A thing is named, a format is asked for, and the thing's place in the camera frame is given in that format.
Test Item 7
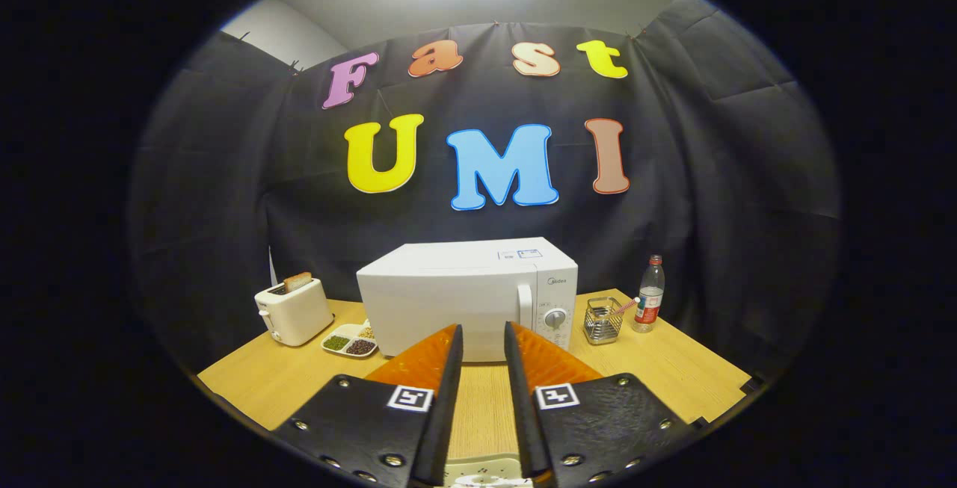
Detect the white divided bean tray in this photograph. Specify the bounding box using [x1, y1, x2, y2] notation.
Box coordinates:
[321, 320, 379, 359]

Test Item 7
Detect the white plate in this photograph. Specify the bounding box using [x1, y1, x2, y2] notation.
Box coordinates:
[441, 457, 533, 488]

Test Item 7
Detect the white toaster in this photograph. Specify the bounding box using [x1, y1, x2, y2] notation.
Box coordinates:
[254, 277, 335, 347]

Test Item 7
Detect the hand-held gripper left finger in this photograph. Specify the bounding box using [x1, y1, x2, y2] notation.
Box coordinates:
[271, 324, 464, 487]

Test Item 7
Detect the metal wire basket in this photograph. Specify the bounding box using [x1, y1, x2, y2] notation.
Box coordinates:
[583, 296, 625, 345]

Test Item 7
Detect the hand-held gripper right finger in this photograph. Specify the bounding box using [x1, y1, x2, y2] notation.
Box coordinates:
[503, 321, 707, 487]

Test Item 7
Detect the black backdrop cloth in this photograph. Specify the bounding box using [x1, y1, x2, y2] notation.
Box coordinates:
[131, 0, 842, 377]

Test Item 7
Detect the white microwave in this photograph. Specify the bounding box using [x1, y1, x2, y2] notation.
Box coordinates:
[356, 238, 579, 363]

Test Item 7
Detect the clear plastic water bottle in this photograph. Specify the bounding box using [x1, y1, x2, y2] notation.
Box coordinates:
[632, 254, 666, 333]

